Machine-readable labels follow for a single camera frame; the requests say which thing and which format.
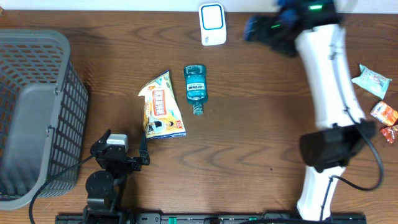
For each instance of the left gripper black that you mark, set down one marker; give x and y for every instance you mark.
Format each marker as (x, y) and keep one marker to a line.
(135, 163)

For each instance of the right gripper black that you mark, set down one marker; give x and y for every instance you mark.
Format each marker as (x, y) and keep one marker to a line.
(265, 33)

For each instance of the yellow snack bag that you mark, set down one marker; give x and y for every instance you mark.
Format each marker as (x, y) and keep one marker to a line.
(162, 117)

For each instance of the blue mouthwash bottle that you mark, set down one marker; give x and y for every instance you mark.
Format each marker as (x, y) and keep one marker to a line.
(195, 79)

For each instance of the pale green wipes pack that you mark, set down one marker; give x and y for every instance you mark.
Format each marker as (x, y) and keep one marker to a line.
(372, 82)

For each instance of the orange Kleenex tissue pack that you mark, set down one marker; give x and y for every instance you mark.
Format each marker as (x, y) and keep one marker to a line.
(384, 113)

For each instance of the red Top snack bar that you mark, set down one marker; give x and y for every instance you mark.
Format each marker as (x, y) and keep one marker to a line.
(390, 133)

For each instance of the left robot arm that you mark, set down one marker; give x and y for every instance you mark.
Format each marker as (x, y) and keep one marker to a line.
(105, 187)

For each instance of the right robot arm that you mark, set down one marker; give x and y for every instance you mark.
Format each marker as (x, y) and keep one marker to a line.
(312, 30)

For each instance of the white barcode scanner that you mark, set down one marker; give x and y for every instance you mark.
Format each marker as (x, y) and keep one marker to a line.
(212, 24)

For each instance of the grey plastic shopping basket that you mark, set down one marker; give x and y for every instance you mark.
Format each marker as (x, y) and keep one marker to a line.
(44, 105)

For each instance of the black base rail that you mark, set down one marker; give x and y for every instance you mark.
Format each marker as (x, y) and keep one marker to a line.
(156, 218)

